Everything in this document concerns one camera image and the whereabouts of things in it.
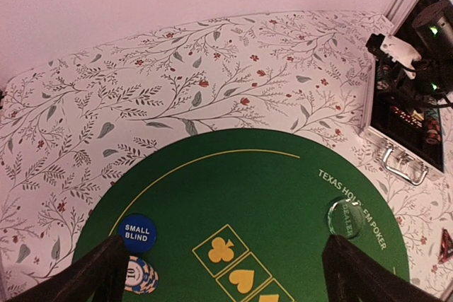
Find aluminium poker chip case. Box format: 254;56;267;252
361;0;452;186

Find blue small blind button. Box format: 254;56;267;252
118;214;157;254

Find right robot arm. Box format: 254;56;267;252
382;0;452;111

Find front row poker chips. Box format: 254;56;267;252
423;108;442;145

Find round green poker mat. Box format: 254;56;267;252
72;127;411;302

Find red black triangular button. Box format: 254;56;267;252
438;228;453;264

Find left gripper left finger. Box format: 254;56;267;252
11;236;129;301

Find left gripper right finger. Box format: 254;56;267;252
322;235;439;302

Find clear dealer button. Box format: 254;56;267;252
326;198;365;240

